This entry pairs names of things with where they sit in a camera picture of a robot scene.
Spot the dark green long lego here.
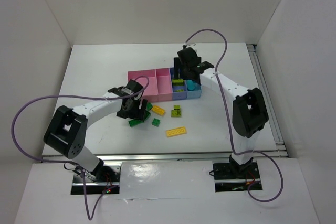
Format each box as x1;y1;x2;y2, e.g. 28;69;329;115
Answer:
128;120;143;127

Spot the cyan lego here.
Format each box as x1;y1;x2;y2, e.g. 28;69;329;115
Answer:
186;80;199;91

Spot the lime long lego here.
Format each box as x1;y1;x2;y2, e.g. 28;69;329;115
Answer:
172;79;184;86

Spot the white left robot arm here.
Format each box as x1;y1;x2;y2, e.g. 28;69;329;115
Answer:
44;80;148;179

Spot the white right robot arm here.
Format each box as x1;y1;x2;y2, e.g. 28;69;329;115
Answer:
174;47;269;167

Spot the dark green square lego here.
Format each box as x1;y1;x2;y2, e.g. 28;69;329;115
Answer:
146;103;153;111

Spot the dark green upturned lego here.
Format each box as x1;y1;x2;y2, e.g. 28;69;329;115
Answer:
144;111;151;121

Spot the large pink bin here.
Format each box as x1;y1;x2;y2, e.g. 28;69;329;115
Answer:
128;69;158;102

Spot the yellow short lego brick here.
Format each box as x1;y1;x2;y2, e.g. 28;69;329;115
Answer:
151;105;165;116

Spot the dark green lego right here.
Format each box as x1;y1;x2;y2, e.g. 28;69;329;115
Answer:
152;118;161;127

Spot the small pink bin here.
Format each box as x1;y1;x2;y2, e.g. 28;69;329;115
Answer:
155;68;173;102

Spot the light blue bin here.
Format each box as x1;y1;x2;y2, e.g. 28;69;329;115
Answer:
182;80;202;100

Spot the dark blue bin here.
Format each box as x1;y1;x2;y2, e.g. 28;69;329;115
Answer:
170;67;185;100

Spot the lime stacked lego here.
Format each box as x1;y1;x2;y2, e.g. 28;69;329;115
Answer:
171;105;182;118

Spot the yellow long lego plate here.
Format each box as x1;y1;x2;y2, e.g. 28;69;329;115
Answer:
165;127;187;137

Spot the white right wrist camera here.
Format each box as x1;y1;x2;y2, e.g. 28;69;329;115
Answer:
183;43;196;49

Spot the aluminium right rail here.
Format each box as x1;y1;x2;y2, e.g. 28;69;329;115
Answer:
246;44;288;157

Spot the aluminium rail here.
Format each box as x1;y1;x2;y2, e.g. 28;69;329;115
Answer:
98;152;230;162
246;44;288;157

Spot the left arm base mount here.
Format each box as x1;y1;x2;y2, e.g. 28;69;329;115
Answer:
64;163;121;195

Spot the aluminium front rail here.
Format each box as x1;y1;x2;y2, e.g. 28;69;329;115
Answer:
98;152;230;162

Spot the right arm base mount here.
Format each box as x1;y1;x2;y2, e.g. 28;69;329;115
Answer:
209;161;263;193

